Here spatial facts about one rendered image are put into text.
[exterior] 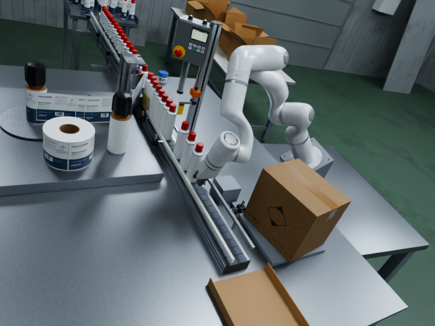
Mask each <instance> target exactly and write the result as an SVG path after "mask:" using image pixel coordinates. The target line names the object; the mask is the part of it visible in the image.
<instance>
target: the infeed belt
mask: <svg viewBox="0 0 435 326"><path fill-rule="evenodd" d="M140 108H141V109H142V111H144V115H145V117H147V115H146V112H145V110H144V108H143V106H140ZM148 122H149V124H150V125H151V128H152V129H153V131H154V133H155V134H157V132H156V130H155V129H154V127H153V126H152V124H151V122H150V120H148ZM166 142H167V144H168V145H169V147H170V149H171V150H172V153H173V151H174V147H175V141H174V140H173V138H172V137H171V140H170V141H166ZM161 146H162V147H163V149H164V151H165V152H166V154H167V156H168V158H169V159H170V162H171V163H172V165H173V167H174V168H175V170H176V172H177V174H178V176H179V178H180V179H181V181H182V183H183V184H184V186H185V188H186V190H187V192H188V194H189V195H190V197H191V199H192V200H193V202H194V204H195V206H196V208H197V210H198V211H199V213H200V215H201V216H202V218H203V220H204V222H205V224H206V226H207V227H208V229H209V231H210V233H211V234H212V237H213V238H214V240H215V242H216V243H217V245H218V247H219V249H220V250H221V253H222V254H223V256H224V258H225V259H226V261H227V263H228V265H229V266H232V265H237V264H240V263H244V262H247V261H248V260H247V258H246V257H245V255H244V254H243V252H242V251H241V248H240V247H239V246H238V244H237V242H236V240H235V239H234V238H233V236H232V234H231V232H230V231H229V229H228V228H227V226H226V224H225V223H224V221H223V219H222V218H221V216H220V214H219V213H218V211H217V210H216V208H215V206H214V205H213V203H212V201H211V200H210V198H209V197H208V195H207V194H206V191H205V190H204V189H203V187H202V186H198V185H197V182H196V180H197V179H196V180H195V182H194V183H193V184H191V185H192V187H193V188H194V190H195V192H196V193H197V195H198V197H199V198H200V200H201V202H202V203H203V206H204V207H205V209H206V211H207V212H208V214H209V216H210V218H211V219H212V221H213V222H214V224H215V226H216V228H217V229H218V231H219V233H220V234H221V236H222V238H223V240H224V242H225V243H226V245H227V246H228V248H229V250H230V252H231V253H232V255H233V257H234V258H235V260H234V262H233V263H231V262H230V261H229V259H228V257H227V255H226V253H225V252H224V250H223V249H222V247H221V245H220V243H219V241H218V240H217V238H216V236H215V235H214V233H213V231H212V229H211V227H210V226H209V224H208V222H207V220H206V219H205V216H204V215H203V213H202V211H201V210H200V208H199V206H198V205H197V203H196V201H195V199H194V198H193V196H192V194H191V192H190V190H189V189H188V187H187V185H186V183H185V182H184V180H183V178H182V176H181V174H180V173H179V171H178V169H177V168H176V166H175V164H174V163H173V160H172V159H171V157H170V155H169V154H168V152H167V150H166V148H165V146H164V145H163V143H161Z"/></svg>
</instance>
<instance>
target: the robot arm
mask: <svg viewBox="0 0 435 326"><path fill-rule="evenodd" d="M288 61H289V55H288V53H287V51H286V50H285V49H284V48H283V47H280V46H277V45H244V46H240V47H238V48H237V49H235V50H234V52H233V53H232V54H231V56H230V59H229V65H228V69H227V75H226V78H225V84H224V89H223V95H222V99H221V105H220V110H219V113H220V115H221V116H222V117H223V118H224V119H226V120H228V121H229V122H231V123H232V124H233V125H235V126H236V128H237V129H238V131H239V133H240V140H239V138H238V137H237V135H235V134H234V133H232V132H230V131H224V132H222V133H221V134H220V136H219V137H218V139H217V140H216V142H215V143H214V145H213V146H212V148H211V149H210V151H209V152H208V153H207V155H206V157H205V158H204V159H203V160H202V161H200V163H198V165H197V166H196V167H195V169H194V172H196V173H195V174H194V175H193V178H194V179H197V180H196V182H197V185H198V186H202V185H203V184H204V182H205V181H207V180H208V179H212V178H216V177H217V176H218V175H219V173H220V172H221V170H222V168H223V167H224V165H225V164H226V163H227V162H235V163H239V164H246V163H248V161H249V159H250V157H251V153H252V145H253V138H254V137H253V132H252V128H251V126H250V124H249V122H248V121H247V119H246V118H245V117H244V115H243V104H244V101H245V95H246V92H247V86H248V82H249V78H250V79H252V80H254V81H255V82H257V83H259V84H260V85H261V86H262V87H263V88H264V89H265V92H266V93H267V95H268V97H269V101H270V107H269V112H268V117H269V120H270V121H271V122H272V123H273V124H276V125H286V126H288V128H287V129H286V130H285V137H286V139H287V142H288V144H289V147H290V149H291V152H292V153H291V155H290V157H289V161H290V160H294V159H298V158H299V159H300V160H301V161H302V162H304V163H305V164H307V165H308V166H309V167H310V168H311V169H314V168H316V167H317V166H318V165H319V164H320V162H321V160H322V153H321V151H320V150H319V149H318V148H317V147H315V146H312V143H311V140H310V137H309V133H308V131H307V128H308V127H309V126H310V124H311V122H312V121H313V118H314V115H315V113H314V110H313V108H312V106H310V105H309V104H307V103H296V102H285V101H286V100H287V97H288V95H289V90H288V87H287V84H286V82H285V80H284V77H283V76H282V75H281V74H280V73H279V72H277V71H279V70H281V69H283V68H284V67H285V66H286V65H287V63H288Z"/></svg>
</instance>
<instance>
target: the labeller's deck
mask: <svg viewBox="0 0 435 326"><path fill-rule="evenodd" d="M47 92H48V93H56V94H71V95H80V96H88V94H90V95H91V96H113V95H114V94H115V92H93V91H63V90H47ZM20 105H26V100H25V89H16V88H0V116H1V114H2V113H3V112H5V111H6V110H8V109H10V108H13V107H16V106H20ZM91 124H92V125H93V127H94V128H95V141H94V150H93V161H92V163H90V165H88V166H87V167H86V168H83V169H79V170H76V171H62V170H58V169H55V168H52V167H50V166H49V165H48V164H47V163H46V162H45V161H44V159H43V139H29V138H21V137H18V136H15V135H12V134H10V133H8V132H6V131H5V130H4V129H3V128H2V127H1V126H0V196H7V195H20V194H28V193H41V192H49V191H62V190H76V189H84V188H97V187H104V186H118V185H125V184H139V183H147V182H160V181H162V176H163V172H162V170H161V168H160V166H159V164H158V162H157V160H156V158H155V157H154V155H153V153H152V151H151V149H150V147H149V145H148V143H147V141H146V139H145V138H144V135H143V134H142V131H141V130H140V127H139V125H138V123H137V121H136V119H135V118H134V116H133V114H131V120H130V125H129V133H128V142H127V147H126V152H125V153H124V154H123V155H113V154H111V153H109V152H108V151H107V141H108V134H109V122H100V123H91Z"/></svg>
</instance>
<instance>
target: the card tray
mask: <svg viewBox="0 0 435 326"><path fill-rule="evenodd" d="M208 286H209V288H210V290H211V292H212V294H213V297H214V299H215V301H216V303H217V305H218V307H219V309H220V311H221V313H222V315H223V317H224V319H225V321H226V323H227V325H228V326H310V324H309V323H308V322H307V320H306V318H305V317H304V315H303V314H302V312H301V311H300V309H299V308H298V306H297V305H296V303H295V302H294V300H293V299H292V297H291V296H290V294H289V293H288V291H287V290H286V288H285V287H284V285H283V284H282V282H281V281H280V279H279V277H278V276H277V275H276V273H275V271H274V270H273V268H272V267H271V265H270V264H269V263H267V265H266V267H265V268H263V269H260V270H256V271H253V272H249V273H246V274H242V275H238V276H234V277H230V278H226V279H222V280H219V281H215V282H213V280H212V278H210V279H209V282H208Z"/></svg>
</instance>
